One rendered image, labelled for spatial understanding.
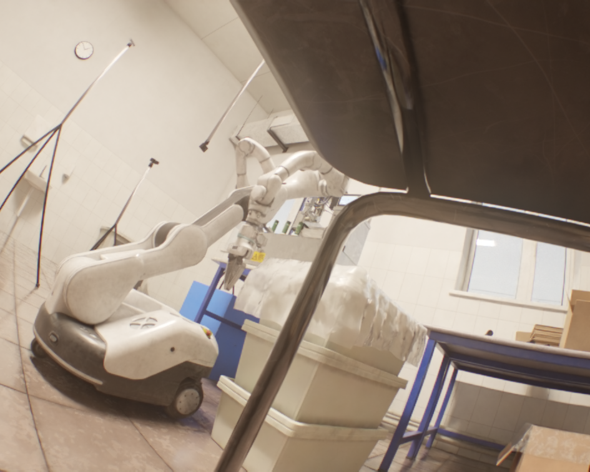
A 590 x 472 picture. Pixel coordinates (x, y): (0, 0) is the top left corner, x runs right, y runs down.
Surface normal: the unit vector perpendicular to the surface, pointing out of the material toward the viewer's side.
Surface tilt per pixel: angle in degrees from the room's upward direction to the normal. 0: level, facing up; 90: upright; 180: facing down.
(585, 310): 139
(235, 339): 90
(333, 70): 180
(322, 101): 180
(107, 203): 90
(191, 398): 90
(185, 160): 90
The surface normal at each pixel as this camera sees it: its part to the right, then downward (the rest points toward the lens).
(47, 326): -0.30, -0.44
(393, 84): -0.51, 0.83
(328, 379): 0.62, 0.11
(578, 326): -0.65, 0.11
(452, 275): -0.54, -0.48
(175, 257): 0.77, 0.09
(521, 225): -0.49, 0.64
